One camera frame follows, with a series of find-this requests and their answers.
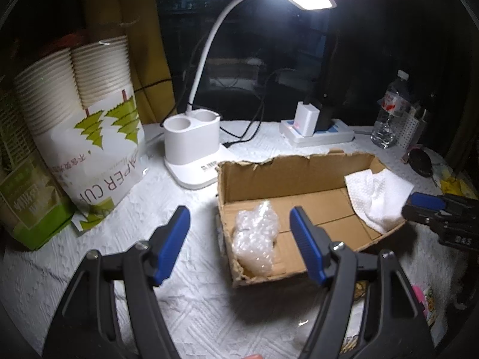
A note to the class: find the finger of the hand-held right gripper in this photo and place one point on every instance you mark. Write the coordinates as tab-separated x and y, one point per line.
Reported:
426	200
419	213

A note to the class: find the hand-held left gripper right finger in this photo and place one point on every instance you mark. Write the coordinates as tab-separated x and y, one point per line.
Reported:
305	239

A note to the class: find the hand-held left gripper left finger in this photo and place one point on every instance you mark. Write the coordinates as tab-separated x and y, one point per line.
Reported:
176	239

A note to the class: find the white paper towel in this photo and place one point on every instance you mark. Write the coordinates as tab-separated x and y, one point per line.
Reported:
378	198

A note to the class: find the clear bubble wrap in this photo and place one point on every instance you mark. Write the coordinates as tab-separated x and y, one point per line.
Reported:
256	239

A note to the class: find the yellow crumpled wrapper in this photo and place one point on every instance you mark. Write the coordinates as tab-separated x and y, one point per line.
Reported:
452	186

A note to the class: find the black round object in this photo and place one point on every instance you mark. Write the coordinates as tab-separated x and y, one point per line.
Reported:
421	162

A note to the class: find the white perforated holder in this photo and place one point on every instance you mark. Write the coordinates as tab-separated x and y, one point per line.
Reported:
409	131

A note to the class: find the white textured table cover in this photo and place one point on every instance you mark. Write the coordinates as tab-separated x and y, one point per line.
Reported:
209	306

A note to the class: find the colourful printed packet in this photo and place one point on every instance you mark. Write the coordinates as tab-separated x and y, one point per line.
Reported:
430	303

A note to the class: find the clear plastic water bottle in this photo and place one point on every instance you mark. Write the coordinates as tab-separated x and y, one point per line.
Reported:
389	119

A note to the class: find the white desk lamp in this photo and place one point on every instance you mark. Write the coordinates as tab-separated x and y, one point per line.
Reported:
189	138

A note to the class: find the white power strip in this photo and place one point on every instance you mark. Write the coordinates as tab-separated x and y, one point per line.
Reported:
333	134

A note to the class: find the white charger block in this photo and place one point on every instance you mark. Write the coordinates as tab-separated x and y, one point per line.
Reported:
306	119

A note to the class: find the black charger block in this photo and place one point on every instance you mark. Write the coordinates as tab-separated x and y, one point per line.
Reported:
326	112

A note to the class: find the green cardboard box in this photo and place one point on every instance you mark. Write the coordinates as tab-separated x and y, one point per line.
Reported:
30	209

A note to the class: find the pack of paper cups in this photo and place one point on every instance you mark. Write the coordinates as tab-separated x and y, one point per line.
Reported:
75	119

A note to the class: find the yellow curtain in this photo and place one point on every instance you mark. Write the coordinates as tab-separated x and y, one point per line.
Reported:
112	3

